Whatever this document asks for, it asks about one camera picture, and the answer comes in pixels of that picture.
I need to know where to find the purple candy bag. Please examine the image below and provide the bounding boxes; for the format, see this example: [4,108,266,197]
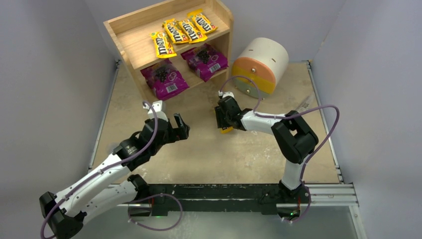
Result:
[181,43,228,82]
[140,59,189,101]

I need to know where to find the yellow M&M bag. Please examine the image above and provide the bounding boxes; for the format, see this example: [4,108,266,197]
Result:
[178,18,208,44]
[150,31,177,59]
[187,8,218,35]
[219,127,233,134]

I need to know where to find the yellow M&M bag face down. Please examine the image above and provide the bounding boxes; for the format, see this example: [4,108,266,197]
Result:
[162,18,189,44]

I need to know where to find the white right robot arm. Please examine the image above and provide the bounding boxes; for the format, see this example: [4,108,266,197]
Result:
[214,92,319,191]

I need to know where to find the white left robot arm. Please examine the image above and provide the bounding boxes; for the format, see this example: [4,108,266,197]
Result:
[39,113,190,239]

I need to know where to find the wooden shelf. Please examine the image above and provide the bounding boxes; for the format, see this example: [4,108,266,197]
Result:
[104,0,234,102]

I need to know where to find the round pastel drawer cabinet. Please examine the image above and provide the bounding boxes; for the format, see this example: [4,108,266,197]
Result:
[231,37,289,98]

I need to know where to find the clear plastic packet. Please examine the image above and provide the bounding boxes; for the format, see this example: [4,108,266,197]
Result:
[295,94,315,113]

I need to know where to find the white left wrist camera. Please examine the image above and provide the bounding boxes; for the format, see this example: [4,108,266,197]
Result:
[142,100,169,121]

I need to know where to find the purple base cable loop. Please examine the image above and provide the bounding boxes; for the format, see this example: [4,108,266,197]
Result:
[127,192,183,231]

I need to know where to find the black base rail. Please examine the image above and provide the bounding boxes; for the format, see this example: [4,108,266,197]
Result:
[126,174,311,220]

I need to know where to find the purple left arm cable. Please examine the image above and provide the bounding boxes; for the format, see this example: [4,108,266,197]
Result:
[40,101,160,239]

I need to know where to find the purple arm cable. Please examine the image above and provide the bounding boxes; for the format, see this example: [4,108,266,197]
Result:
[219,75,340,225]
[40,101,160,239]

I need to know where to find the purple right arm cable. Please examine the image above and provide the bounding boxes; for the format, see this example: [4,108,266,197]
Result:
[219,75,340,225]

